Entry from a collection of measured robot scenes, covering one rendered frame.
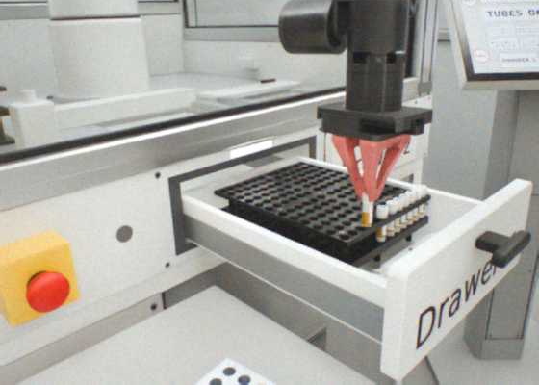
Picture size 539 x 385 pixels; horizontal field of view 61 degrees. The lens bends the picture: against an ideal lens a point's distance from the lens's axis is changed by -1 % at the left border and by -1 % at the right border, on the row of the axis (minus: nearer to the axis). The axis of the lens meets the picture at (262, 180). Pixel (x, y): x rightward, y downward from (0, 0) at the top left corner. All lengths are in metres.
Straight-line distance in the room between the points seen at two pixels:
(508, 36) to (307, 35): 0.90
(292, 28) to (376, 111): 0.12
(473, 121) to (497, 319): 0.92
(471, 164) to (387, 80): 1.83
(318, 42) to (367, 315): 0.27
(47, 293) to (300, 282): 0.25
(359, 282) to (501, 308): 1.25
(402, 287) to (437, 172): 1.96
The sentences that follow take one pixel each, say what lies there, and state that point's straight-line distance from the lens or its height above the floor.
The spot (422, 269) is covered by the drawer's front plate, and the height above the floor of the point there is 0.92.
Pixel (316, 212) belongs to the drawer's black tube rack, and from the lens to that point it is 0.55.
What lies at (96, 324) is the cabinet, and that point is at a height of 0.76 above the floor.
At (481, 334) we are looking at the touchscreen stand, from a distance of 1.71.
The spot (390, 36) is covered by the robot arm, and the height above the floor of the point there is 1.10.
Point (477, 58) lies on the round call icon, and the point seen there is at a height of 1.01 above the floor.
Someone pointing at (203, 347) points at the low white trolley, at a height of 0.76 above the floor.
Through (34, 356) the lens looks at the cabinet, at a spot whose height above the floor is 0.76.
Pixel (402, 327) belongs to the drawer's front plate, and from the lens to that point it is 0.41.
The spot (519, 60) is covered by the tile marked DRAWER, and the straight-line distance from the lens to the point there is 1.31.
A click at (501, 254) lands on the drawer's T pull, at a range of 0.47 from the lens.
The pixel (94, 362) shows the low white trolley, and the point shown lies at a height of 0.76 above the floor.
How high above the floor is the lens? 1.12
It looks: 20 degrees down
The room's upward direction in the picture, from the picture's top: 2 degrees counter-clockwise
